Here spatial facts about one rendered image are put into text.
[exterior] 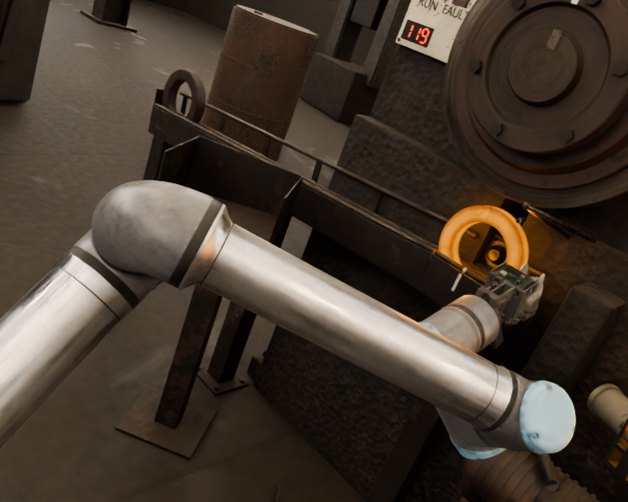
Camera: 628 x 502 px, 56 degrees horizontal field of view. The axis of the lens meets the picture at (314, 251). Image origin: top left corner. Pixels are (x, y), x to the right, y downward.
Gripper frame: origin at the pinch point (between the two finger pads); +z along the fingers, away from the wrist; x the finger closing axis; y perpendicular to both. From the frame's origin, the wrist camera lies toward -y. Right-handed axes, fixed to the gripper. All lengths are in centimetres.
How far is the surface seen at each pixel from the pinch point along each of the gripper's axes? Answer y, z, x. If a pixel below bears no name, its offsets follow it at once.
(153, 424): -61, -52, 58
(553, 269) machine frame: 0.6, 7.1, 0.1
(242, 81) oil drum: -70, 126, 259
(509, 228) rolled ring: 7.4, 1.3, 9.1
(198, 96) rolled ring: -3, -2, 113
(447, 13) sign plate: 35, 22, 49
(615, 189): 22.4, 3.9, -4.9
